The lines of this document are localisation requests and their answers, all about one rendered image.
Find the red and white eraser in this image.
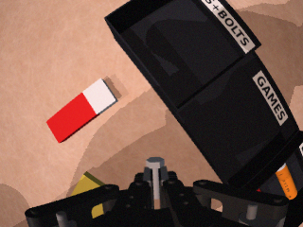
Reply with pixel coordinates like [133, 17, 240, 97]
[46, 78, 118, 143]

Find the orange aa battery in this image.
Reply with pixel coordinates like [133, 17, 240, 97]
[276, 163, 297, 200]

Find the yellow flat square pad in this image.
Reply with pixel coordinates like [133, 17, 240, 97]
[71, 171, 105, 218]

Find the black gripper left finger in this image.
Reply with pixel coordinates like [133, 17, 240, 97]
[25, 166, 154, 227]

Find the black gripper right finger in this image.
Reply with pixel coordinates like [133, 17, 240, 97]
[158, 166, 289, 227]

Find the black three-compartment bin rack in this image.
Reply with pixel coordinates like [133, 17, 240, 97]
[104, 0, 303, 227]

